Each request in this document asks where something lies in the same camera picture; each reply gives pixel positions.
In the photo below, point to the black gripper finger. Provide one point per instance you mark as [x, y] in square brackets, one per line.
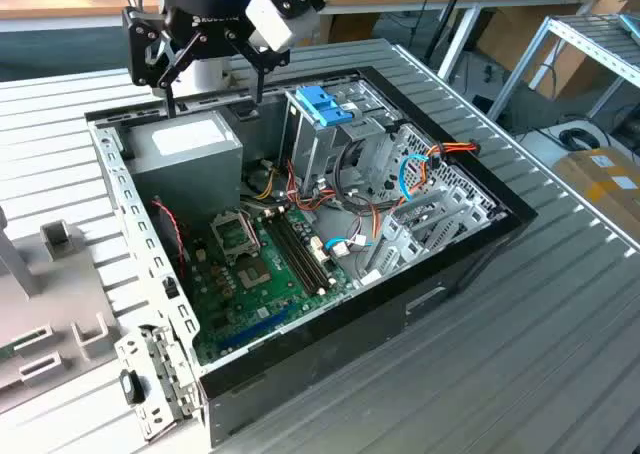
[270, 60]
[137, 34]

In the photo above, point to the grey metal disk bay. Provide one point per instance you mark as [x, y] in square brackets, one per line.
[400, 246]

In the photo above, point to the blue plastic drive latch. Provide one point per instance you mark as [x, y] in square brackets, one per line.
[317, 101]

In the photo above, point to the small brown cardboard box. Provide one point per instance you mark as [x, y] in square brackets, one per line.
[352, 26]

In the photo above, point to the grey metal drive cage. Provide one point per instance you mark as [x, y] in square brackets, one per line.
[310, 149]

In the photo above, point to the grey power supply unit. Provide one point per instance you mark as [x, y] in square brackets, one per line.
[190, 179]

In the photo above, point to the black tripod pole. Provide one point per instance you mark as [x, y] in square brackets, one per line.
[448, 14]

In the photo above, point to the black RAM slot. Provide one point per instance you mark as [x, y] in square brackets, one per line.
[290, 256]
[296, 254]
[307, 250]
[302, 252]

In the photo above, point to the black case fan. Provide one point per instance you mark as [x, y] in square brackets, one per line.
[164, 244]

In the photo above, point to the CPU socket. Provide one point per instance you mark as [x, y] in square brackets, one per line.
[254, 275]

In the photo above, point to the white paper label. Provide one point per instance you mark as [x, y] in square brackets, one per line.
[370, 277]

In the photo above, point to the small black case clip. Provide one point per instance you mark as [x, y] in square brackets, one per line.
[170, 288]

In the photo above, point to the large brown cardboard box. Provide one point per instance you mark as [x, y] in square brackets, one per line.
[520, 39]

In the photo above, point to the green motherboard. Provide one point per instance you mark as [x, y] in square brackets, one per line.
[235, 314]

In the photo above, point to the blue expansion slot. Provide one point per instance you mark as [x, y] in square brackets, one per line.
[255, 327]

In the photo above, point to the grey parts rack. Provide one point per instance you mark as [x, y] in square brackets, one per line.
[60, 299]

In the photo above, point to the black open PC case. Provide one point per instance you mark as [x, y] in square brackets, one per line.
[350, 334]

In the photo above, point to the aluminium roller rack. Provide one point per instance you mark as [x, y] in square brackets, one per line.
[600, 36]

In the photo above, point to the cardboard box white labels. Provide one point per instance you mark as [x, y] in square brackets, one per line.
[590, 189]

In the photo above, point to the black latch blue button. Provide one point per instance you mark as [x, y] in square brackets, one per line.
[131, 388]

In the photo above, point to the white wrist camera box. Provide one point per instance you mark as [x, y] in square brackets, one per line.
[272, 16]

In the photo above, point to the metal slot retainer bracket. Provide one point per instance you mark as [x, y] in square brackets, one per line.
[145, 416]

